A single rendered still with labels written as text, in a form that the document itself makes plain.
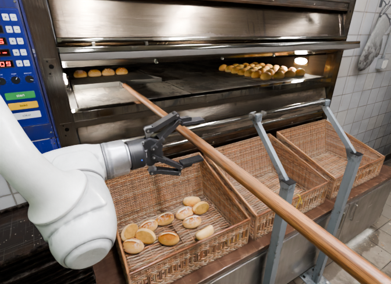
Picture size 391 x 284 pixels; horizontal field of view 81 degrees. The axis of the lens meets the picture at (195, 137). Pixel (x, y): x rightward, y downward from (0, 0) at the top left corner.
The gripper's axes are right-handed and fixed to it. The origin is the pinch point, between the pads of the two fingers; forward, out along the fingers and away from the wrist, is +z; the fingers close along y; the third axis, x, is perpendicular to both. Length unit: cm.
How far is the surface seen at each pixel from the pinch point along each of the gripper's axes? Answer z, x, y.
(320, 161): 129, -36, 61
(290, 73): 121, -70, -1
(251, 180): -0.2, 23.9, -0.4
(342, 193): 85, 4, 48
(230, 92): 52, -54, 3
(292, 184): 38.7, 6.5, 24.8
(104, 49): -16.4, -39.0, -23.6
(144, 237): -14, -26, 57
